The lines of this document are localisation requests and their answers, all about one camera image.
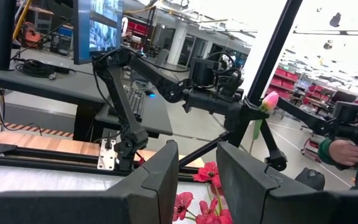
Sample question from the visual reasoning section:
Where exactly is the black table frame rail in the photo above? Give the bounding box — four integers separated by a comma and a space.
0, 146, 204, 184

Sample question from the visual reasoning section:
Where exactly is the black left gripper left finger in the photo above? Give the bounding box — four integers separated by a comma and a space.
103, 139, 180, 224

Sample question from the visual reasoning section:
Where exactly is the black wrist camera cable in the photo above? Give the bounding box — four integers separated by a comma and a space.
206, 51, 245, 97

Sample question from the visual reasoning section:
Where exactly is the coiled black cable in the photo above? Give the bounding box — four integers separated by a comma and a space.
14, 58, 58, 81

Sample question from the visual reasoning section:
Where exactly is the silver arm base bracket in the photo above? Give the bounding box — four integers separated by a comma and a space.
96, 138, 117, 171

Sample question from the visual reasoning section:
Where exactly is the yellow cable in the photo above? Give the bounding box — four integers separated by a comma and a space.
0, 0, 33, 66

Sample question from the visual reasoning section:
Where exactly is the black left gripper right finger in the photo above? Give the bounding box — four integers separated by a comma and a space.
216, 141, 338, 224

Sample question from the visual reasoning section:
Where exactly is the black frame diagonal brace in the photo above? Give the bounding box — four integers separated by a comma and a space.
178, 130, 229, 169
259, 119, 288, 172

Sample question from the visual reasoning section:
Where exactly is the blue-framed computer monitor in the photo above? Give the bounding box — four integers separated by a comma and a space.
73, 0, 124, 65

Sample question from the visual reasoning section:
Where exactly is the red artificial flower bunch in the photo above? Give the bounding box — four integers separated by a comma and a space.
172, 161, 234, 224

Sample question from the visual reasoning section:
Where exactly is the person's hand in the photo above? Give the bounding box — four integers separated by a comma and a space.
328, 139, 358, 167

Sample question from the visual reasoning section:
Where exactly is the red storage bin shelf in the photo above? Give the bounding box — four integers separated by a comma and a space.
265, 63, 301, 100

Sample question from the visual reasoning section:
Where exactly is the black keyboard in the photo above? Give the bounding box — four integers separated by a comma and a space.
123, 86, 148, 123

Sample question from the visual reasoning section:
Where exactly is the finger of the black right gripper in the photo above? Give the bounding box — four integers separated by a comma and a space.
239, 96, 270, 123

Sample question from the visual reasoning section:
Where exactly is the pink tulip with green stem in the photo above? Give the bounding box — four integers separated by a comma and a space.
249, 90, 280, 155

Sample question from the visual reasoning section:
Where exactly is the black frame post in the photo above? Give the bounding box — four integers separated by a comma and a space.
225, 0, 304, 149

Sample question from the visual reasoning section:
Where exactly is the grey desk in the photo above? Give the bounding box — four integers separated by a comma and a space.
0, 46, 111, 142

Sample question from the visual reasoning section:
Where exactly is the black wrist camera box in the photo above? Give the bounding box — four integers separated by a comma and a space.
190, 57, 220, 87

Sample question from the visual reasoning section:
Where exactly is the wooden table end board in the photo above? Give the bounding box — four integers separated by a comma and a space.
0, 129, 205, 169

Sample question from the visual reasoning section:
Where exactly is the grey keyboard tray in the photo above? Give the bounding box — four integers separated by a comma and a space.
94, 83, 174, 139

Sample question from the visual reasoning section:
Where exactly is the black monitor stand pole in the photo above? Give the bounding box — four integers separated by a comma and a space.
0, 0, 17, 71

